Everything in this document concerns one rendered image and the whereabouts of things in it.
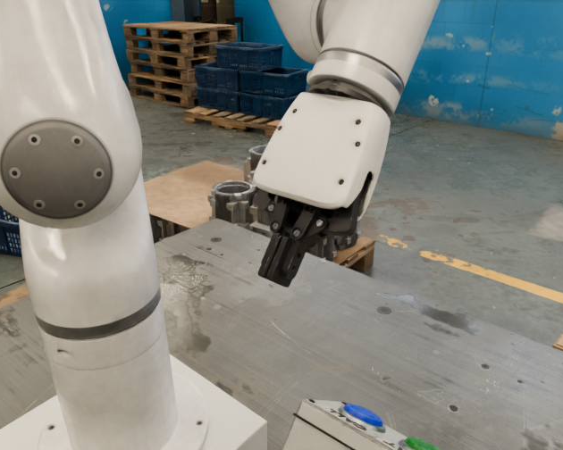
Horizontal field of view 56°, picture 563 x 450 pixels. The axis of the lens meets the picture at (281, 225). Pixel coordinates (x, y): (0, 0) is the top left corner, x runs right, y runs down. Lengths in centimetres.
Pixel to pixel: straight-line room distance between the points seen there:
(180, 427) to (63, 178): 37
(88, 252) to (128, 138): 14
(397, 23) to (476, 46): 537
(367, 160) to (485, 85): 542
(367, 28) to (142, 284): 30
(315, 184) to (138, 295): 20
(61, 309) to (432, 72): 572
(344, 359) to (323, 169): 50
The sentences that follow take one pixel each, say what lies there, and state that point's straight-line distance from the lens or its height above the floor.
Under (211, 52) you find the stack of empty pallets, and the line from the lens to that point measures 662.
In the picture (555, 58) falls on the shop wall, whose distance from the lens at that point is 564.
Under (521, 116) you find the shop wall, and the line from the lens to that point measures 578.
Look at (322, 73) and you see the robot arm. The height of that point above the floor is 129.
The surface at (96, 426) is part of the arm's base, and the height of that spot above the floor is 95.
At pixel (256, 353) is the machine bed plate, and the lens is 90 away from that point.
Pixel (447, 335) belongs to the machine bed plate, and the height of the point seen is 80.
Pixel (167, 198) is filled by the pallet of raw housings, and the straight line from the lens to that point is 277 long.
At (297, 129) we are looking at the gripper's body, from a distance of 47.
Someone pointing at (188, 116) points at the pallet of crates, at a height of 7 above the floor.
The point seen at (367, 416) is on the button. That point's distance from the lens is 40.
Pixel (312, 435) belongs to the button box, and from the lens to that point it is 40.
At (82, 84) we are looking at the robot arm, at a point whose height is 130.
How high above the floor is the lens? 136
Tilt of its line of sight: 25 degrees down
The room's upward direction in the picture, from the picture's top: straight up
